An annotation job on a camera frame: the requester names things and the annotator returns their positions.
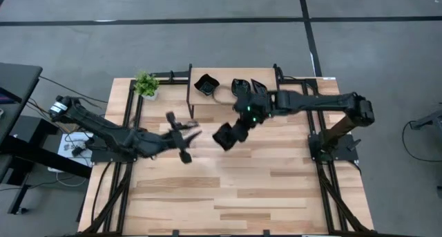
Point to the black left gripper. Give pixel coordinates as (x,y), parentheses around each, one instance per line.
(175,137)

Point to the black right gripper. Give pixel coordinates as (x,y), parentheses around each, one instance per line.
(243,128)

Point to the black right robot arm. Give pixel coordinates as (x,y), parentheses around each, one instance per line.
(310,104)

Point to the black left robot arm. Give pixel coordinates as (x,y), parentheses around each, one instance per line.
(103,133)

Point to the green plant in white pot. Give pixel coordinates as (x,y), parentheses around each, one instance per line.
(146,84)

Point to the white paper sheet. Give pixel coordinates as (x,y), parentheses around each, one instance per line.
(69,145)

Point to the black side desk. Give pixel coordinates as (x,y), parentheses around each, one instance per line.
(17,78)

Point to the grey equipment stand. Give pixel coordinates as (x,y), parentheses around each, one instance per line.
(430,119)

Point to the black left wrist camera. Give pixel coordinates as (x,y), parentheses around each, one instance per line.
(185,157)

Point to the wooden-top table with black frame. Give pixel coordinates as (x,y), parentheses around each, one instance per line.
(224,74)

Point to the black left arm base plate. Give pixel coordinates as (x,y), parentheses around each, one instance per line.
(103,157)

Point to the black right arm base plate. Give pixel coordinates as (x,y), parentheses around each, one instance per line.
(345,150)

